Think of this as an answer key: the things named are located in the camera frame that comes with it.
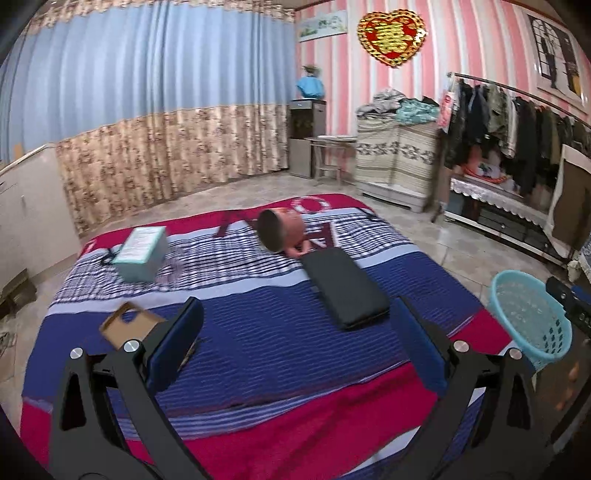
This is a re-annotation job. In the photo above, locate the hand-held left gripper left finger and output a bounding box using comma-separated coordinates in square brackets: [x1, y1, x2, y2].
[48, 296, 208, 480]

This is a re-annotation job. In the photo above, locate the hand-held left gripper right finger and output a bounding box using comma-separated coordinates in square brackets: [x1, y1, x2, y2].
[392, 295, 543, 480]

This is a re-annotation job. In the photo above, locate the light blue plastic basket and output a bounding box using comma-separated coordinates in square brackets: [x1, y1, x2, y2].
[489, 270, 573, 372]

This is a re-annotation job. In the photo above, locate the blue patterned fringed cloth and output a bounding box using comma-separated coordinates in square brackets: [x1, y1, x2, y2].
[567, 237, 591, 282]

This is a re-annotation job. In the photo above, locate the brown cardboard piece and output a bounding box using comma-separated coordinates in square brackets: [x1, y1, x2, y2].
[99, 302, 168, 352]

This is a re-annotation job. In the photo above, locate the teal cardboard box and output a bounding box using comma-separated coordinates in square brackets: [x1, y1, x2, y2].
[112, 226, 168, 282]

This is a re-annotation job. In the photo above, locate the black rectangular case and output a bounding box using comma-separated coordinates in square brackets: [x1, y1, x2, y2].
[301, 248, 391, 330]

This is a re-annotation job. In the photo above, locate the low dark tv cabinet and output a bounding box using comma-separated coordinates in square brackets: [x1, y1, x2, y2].
[443, 175, 568, 266]

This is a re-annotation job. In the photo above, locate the striped red blue blanket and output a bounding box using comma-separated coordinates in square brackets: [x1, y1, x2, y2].
[18, 193, 513, 480]

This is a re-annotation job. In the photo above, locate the white lace cloth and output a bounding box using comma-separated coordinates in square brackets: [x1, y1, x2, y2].
[450, 178, 555, 222]

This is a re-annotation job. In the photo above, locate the red round tray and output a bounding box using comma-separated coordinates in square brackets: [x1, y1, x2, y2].
[464, 159, 509, 183]

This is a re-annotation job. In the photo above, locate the pink ceramic mug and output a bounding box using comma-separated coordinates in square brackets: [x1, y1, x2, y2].
[256, 208, 311, 258]

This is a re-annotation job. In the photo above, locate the row of hanging clothes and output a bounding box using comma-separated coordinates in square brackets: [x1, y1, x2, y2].
[445, 78, 591, 195]

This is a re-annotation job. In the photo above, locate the small wooden stool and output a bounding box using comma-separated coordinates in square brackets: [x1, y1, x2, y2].
[0, 272, 38, 319]

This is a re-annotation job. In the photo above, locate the patterned cloth covered cabinet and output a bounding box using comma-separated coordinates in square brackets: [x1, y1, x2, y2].
[355, 115, 441, 213]

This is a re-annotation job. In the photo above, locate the white cabinet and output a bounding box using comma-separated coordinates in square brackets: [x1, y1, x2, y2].
[0, 143, 81, 282]

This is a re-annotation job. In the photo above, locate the metal clothes rack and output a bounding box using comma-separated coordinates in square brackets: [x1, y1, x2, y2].
[431, 71, 591, 222]

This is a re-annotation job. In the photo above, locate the pink hanging bag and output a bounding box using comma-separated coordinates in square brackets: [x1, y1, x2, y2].
[436, 78, 458, 134]

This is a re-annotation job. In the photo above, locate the small folding table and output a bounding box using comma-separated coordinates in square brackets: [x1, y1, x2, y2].
[305, 135, 357, 185]

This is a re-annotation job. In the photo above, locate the teal patterned folded cloth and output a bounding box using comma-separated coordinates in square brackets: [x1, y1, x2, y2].
[398, 98, 439, 125]

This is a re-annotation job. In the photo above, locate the grey water dispenser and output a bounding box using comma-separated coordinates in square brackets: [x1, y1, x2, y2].
[288, 98, 326, 178]

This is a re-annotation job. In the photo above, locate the grey folded clothes pile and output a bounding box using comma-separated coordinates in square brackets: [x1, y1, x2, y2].
[355, 89, 407, 118]

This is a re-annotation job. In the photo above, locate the blue and floral curtain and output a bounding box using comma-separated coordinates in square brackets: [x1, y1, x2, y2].
[0, 0, 298, 236]

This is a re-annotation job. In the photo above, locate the red gold heart decoration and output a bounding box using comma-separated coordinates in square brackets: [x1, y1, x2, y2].
[357, 9, 428, 69]

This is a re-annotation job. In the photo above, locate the brown board white frame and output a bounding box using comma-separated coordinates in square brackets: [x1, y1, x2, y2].
[545, 144, 591, 259]

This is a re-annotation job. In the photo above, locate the framed wall poster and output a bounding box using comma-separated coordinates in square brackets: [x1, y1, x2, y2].
[524, 11, 589, 112]

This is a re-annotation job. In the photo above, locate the landscape wall picture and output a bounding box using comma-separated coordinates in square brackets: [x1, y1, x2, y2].
[298, 9, 348, 42]

